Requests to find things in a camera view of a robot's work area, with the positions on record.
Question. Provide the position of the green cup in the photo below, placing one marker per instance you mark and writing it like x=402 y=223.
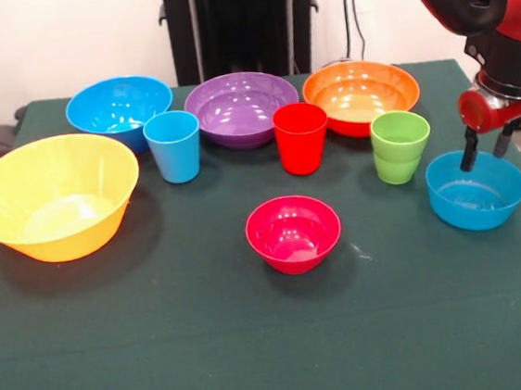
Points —
x=399 y=166

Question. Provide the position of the large yellow bowl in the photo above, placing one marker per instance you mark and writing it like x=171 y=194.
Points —
x=58 y=225

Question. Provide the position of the dark green tablecloth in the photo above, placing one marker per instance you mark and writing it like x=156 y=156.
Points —
x=256 y=335

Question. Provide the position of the pink bowl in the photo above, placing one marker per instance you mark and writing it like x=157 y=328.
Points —
x=295 y=256

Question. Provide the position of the large blue bowl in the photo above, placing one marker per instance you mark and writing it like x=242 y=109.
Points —
x=111 y=103

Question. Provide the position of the small blue bowl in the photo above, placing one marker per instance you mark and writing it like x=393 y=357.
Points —
x=477 y=216

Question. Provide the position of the blue cup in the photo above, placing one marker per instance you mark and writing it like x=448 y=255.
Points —
x=175 y=157

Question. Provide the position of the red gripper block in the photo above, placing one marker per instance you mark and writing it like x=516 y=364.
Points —
x=489 y=112

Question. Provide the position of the purple bowl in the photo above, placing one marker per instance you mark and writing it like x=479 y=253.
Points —
x=233 y=114

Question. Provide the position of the orange bowl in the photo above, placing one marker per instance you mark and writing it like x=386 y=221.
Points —
x=361 y=86

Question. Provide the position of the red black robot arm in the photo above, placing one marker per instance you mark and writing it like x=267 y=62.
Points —
x=502 y=16

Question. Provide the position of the red cup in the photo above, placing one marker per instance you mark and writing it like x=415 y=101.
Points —
x=302 y=148

